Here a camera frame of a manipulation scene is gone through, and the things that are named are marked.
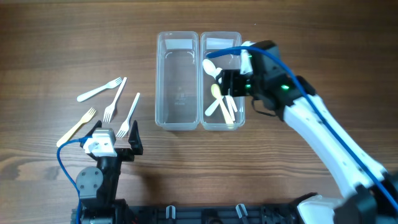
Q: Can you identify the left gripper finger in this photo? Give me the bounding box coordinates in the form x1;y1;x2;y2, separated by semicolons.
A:
81;120;102;143
128;120;144;156

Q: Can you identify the yellow plastic fork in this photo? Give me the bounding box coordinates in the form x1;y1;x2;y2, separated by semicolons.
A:
56;108;96;147

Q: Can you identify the thick white plastic fork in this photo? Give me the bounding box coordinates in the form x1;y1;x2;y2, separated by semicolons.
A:
76;77;122;102

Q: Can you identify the yellow plastic spoon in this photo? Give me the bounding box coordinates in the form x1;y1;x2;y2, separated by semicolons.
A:
211;84;233;124

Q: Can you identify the thick white plastic spoon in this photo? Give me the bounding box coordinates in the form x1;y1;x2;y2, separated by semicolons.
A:
205;100;219;116

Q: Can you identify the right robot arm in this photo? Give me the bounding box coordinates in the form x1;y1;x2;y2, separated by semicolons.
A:
215;67;397;223

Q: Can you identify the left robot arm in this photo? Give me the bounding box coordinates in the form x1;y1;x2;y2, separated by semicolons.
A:
70;121;143;223

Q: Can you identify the right clear plastic container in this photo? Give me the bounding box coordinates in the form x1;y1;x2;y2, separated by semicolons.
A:
200;30;246;131

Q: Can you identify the clear plastic container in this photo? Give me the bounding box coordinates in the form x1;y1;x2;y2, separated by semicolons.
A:
200;30;246;131
155;31;199;131

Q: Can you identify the left clear plastic container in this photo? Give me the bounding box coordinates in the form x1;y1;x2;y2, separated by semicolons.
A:
155;31;199;131

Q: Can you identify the left blue cable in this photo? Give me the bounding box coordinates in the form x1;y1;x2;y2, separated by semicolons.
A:
56;136;91;224

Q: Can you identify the blue cable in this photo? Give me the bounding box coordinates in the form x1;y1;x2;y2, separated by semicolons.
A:
56;136;91;224
205;45;398;212

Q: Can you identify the right blue cable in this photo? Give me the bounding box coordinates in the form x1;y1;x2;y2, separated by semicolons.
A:
205;45;398;212

